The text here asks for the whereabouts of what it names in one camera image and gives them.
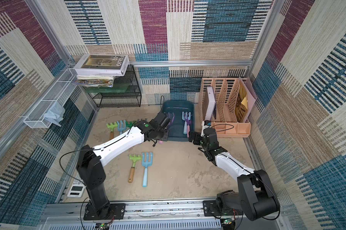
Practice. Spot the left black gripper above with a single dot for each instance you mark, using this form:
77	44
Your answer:
166	134

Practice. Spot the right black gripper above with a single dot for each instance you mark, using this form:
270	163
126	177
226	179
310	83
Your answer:
194	138

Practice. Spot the green rake wooden handle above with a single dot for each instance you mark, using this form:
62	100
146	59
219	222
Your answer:
130	124

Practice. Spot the purple rake pink handle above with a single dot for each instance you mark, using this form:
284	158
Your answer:
188	123

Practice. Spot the teal plastic storage box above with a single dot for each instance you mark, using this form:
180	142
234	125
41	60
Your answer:
176	129

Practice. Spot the pale blue fork white handle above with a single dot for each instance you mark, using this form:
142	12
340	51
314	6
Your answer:
147	160

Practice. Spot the light blue fork rake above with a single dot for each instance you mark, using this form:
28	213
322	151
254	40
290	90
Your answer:
121	126

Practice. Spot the lime rake brown handle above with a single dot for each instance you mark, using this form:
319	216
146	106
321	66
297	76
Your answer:
111	127

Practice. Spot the purple trowel pink handle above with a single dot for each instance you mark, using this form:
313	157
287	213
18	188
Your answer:
171	117

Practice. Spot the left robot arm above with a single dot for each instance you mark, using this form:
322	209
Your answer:
91	162

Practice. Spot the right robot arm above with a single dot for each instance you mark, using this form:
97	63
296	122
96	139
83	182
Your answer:
255	196

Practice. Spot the white book in organizer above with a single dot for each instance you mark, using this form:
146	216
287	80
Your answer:
210	103

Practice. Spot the peach file organizer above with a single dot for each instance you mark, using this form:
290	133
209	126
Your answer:
224	119

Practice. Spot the yellow black magazine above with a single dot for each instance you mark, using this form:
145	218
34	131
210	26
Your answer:
241	106

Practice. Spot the green folder on shelf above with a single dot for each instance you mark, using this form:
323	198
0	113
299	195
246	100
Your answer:
119	88

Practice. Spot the pink folder in organizer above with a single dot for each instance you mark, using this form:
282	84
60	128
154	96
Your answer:
251	96

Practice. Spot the stack of magazines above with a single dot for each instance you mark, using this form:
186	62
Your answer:
94	81

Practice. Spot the white folio book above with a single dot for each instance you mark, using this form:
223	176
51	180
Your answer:
109	65

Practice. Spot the white calculator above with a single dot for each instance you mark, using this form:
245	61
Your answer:
77	188

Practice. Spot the crumpled white cloth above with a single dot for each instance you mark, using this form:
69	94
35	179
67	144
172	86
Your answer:
55	114

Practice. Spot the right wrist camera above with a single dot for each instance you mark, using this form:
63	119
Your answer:
205	124

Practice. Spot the black wire shelf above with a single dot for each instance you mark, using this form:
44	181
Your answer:
125	92

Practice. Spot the white wire basket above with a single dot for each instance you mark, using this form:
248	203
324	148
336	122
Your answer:
59	91

